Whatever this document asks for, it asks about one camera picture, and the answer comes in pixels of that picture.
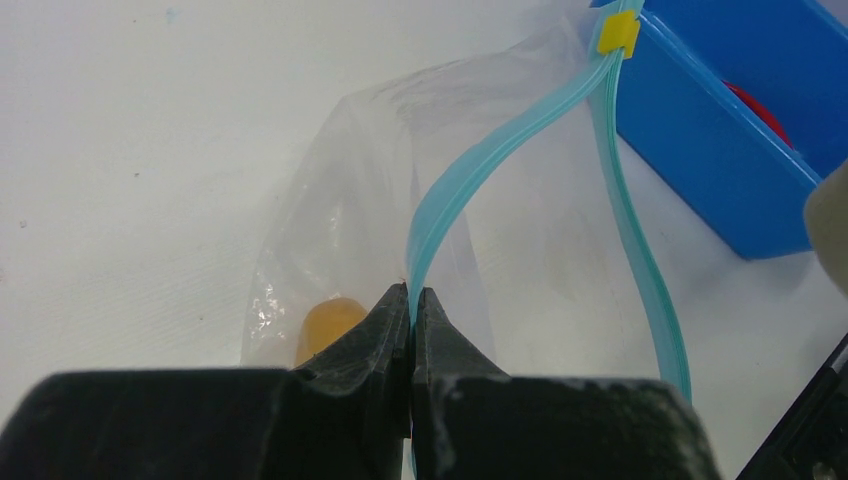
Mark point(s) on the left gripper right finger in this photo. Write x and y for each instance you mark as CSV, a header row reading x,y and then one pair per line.
x,y
471,420

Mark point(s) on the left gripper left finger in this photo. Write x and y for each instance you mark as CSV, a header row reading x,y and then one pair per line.
x,y
341,415

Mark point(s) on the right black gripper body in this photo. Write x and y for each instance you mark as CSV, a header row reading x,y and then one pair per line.
x,y
810,440

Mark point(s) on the yellow lemon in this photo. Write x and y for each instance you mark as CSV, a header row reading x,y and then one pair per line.
x,y
325,323

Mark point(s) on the red chili pepper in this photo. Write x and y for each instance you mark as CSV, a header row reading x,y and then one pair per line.
x,y
761,111

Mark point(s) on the clear zip top bag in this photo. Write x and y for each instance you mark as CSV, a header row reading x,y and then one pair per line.
x,y
496,182

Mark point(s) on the blue plastic tray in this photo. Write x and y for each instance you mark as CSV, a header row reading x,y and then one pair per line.
x,y
742,180

